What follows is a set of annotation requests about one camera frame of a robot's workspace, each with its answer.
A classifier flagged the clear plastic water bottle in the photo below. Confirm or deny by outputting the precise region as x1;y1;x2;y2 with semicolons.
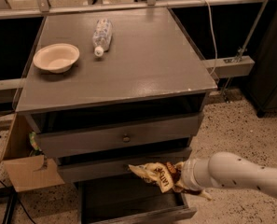
92;19;113;57

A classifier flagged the grey drawer cabinet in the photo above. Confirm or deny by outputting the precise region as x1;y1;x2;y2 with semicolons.
17;8;215;224

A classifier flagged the white paper bowl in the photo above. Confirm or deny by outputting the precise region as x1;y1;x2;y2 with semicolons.
33;43;79;74

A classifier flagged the black floor cable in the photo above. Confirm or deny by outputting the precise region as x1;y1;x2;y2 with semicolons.
0;166;37;224

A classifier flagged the grey open bottom drawer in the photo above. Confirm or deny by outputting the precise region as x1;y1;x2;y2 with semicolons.
77;169;197;224

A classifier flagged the dark cabinet at right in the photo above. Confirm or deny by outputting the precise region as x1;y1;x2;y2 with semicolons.
244;0;277;118

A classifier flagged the brown chip bag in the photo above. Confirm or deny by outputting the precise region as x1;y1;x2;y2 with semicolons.
129;161;213;201

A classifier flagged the brown cardboard box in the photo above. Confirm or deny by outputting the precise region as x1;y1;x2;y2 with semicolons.
1;115;64;192

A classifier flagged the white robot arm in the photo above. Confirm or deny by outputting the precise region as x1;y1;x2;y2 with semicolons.
181;152;277;199

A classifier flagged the white hanging cable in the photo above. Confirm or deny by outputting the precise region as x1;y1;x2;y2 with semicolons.
193;0;220;79

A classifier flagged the grey top drawer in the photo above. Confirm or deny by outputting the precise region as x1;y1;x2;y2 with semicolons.
35;112;203;158

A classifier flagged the grey middle drawer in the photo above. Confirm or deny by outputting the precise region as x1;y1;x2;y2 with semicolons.
58;147;191;183

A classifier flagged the grey metal rail frame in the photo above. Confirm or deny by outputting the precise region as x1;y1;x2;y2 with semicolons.
0;0;270;105

